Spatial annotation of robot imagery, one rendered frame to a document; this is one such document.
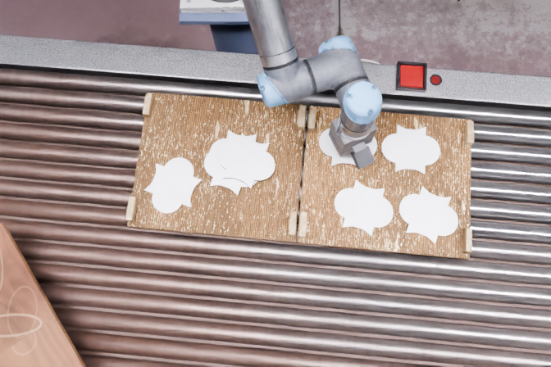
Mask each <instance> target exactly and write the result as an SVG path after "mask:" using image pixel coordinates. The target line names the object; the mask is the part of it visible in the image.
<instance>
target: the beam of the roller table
mask: <svg viewBox="0 0 551 367"><path fill-rule="evenodd" d="M362 65H363V67H364V69H365V71H366V73H367V77H368V79H369V80H370V82H371V83H372V84H374V85H375V86H376V87H377V88H378V89H379V90H380V93H381V96H382V98H387V99H398V100H408V101H419V102H438V103H448V104H459V105H469V106H489V107H500V108H511V109H521V110H532V111H551V77H544V76H533V75H513V74H502V73H491V72H480V71H469V70H449V69H438V68H427V77H426V92H425V93H420V92H409V91H399V90H396V70H397V66H396V65H386V64H375V63H364V62H362ZM0 68H7V69H17V70H36V71H47V72H58V73H68V74H79V75H99V76H109V77H120V78H130V79H150V80H161V81H171V82H181V83H192V84H212V85H222V86H233V87H243V88H259V87H258V84H257V76H258V75H260V74H261V73H262V72H264V70H263V67H262V63H261V60H260V57H259V55H258V54H247V53H237V52H216V51H205V50H194V49H183V48H164V47H153V46H142V45H131V44H120V43H100V42H89V41H78V40H67V39H46V38H36V37H25V36H15V35H4V34H0ZM432 75H439V76H440V77H441V78H442V83H441V84H440V85H437V86H435V85H433V84H431V82H430V77H431V76H432Z"/></svg>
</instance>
